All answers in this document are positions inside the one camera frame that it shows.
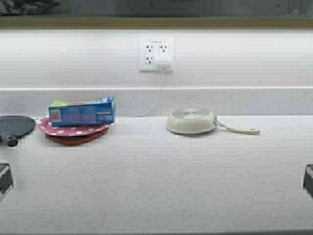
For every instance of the dark grey pot lid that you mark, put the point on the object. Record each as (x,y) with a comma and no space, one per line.
(14,127)

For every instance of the patterned cloth in cabinet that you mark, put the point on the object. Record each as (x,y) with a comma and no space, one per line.
(26,7)

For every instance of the cream frying pan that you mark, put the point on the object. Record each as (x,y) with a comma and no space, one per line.
(191,121)

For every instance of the blue cardboard box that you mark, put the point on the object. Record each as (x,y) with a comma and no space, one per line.
(101,111)

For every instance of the white charger plug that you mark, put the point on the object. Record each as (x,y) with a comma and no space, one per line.
(163,61)

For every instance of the red plate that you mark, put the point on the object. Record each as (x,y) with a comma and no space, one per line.
(78,140)

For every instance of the pink polka dot plate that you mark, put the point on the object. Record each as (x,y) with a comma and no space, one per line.
(45,126)

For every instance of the white wall outlet plate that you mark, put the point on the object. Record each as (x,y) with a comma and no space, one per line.
(150,47)

